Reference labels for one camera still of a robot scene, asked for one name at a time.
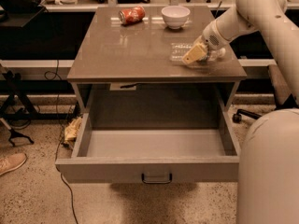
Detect black drawer handle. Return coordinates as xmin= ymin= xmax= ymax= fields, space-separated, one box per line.
xmin=141 ymin=174 xmax=173 ymax=185

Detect open grey top drawer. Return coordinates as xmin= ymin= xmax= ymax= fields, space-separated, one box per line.
xmin=56 ymin=87 xmax=240 ymax=183

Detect crushed orange soda can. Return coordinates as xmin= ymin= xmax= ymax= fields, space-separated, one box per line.
xmin=119 ymin=6 xmax=145 ymax=25

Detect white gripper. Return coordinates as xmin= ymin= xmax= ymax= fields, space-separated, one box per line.
xmin=182 ymin=20 xmax=230 ymax=64

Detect white ceramic bowl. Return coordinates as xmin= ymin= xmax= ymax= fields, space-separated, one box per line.
xmin=162 ymin=6 xmax=191 ymax=29

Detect tan sneaker shoe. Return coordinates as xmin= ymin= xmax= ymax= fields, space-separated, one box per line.
xmin=0 ymin=153 xmax=27 ymax=175

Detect grey cabinet table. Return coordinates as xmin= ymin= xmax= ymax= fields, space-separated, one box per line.
xmin=67 ymin=6 xmax=246 ymax=110

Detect clear plastic water bottle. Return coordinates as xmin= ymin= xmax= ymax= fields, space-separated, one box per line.
xmin=170 ymin=43 xmax=226 ymax=62

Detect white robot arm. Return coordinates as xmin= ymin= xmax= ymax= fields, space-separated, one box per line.
xmin=182 ymin=0 xmax=299 ymax=224

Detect black floor cable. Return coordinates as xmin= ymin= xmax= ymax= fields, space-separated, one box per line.
xmin=43 ymin=59 xmax=79 ymax=224

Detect black tripod stand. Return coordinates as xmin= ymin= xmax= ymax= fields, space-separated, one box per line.
xmin=0 ymin=67 xmax=78 ymax=147

